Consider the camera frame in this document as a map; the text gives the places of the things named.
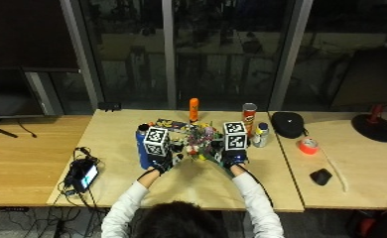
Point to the black round stand base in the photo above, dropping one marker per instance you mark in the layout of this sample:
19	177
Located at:
374	127

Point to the white marker cube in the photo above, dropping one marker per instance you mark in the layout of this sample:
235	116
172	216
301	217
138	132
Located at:
235	135
156	141

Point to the small black box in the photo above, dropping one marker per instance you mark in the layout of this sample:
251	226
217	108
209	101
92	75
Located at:
108	106

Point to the black monitor stand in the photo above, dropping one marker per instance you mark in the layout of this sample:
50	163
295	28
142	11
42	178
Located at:
1	130

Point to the black zip case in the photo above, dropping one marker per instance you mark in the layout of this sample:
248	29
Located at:
288	124

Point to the blue water bottle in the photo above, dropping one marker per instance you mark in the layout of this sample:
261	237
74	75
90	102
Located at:
142	148

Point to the white thin stick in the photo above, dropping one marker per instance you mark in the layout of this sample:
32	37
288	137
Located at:
336	172

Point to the person's right hand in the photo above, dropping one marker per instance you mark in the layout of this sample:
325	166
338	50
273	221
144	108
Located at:
233	158

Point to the black power strip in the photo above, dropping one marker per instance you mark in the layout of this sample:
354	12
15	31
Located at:
13	209

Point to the red chips can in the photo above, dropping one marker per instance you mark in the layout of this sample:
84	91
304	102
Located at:
248	117

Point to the black monitor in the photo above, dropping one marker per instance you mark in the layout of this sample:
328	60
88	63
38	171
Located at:
7	92

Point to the red and black bag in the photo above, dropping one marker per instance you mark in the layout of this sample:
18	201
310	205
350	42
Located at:
377	223

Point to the black computer mouse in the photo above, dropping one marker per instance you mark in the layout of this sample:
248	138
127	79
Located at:
320	176

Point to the person's left hand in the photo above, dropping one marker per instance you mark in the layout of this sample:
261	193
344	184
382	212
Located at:
160	163

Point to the colourful snack packet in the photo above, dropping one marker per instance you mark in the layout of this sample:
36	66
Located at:
171	124

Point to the orange bottle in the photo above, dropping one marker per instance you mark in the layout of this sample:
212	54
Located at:
193	109

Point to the dark monitor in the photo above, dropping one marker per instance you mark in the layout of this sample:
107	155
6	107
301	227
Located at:
372	79

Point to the black device with screen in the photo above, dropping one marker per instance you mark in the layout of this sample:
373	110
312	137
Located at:
83	174

